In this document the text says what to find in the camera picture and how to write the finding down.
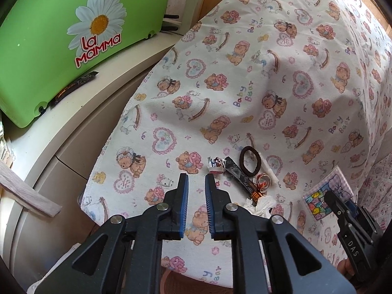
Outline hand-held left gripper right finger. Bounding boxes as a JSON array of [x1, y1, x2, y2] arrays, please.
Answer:
[[205, 173, 357, 294]]

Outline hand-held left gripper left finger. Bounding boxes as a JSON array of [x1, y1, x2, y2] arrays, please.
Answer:
[[35, 173, 189, 294]]

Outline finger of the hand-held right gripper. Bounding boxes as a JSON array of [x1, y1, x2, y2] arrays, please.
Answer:
[[324, 191, 353, 236], [346, 200, 384, 242]]

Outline small white red candy wrapper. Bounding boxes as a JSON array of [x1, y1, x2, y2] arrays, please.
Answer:
[[207, 156, 228, 175]]

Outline black orange snack wrapper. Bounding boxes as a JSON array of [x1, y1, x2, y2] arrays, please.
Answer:
[[49, 71, 99, 108], [224, 156, 264, 203]]

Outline brown hair tie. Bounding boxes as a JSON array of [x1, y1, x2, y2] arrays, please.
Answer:
[[239, 146, 263, 177]]

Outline white tissue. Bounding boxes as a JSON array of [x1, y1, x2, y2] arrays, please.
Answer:
[[242, 194, 278, 218]]

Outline orange white twine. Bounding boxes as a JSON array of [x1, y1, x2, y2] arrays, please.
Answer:
[[257, 173, 272, 191]]

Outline green plastic tub daisy sticker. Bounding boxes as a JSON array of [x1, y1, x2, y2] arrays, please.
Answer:
[[0, 0, 177, 128]]

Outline person's right hand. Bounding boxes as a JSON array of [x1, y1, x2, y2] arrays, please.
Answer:
[[336, 258, 356, 282]]

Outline beige patterned cloth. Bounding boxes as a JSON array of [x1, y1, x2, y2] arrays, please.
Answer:
[[358, 156, 392, 224]]

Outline white cabinet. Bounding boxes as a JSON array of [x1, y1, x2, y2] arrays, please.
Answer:
[[0, 27, 192, 294]]

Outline bear printed white cloth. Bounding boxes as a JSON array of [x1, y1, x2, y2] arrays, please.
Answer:
[[80, 0, 392, 289]]

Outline grey wooden plank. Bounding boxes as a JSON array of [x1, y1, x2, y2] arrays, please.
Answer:
[[0, 159, 62, 217]]

